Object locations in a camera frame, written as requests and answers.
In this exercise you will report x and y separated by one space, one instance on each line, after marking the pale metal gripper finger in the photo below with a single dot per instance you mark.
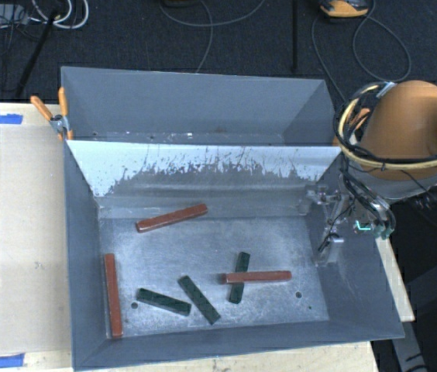
330 251
321 196

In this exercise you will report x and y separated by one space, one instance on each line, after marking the red-brown flat block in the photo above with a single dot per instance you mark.
261 276
113 297
172 218

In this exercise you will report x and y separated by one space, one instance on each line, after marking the dark green flat block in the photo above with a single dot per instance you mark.
199 300
163 302
241 262

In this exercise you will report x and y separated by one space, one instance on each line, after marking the grey metal bin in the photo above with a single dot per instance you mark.
210 246

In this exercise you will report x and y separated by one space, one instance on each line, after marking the pale flat board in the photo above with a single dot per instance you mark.
32 238

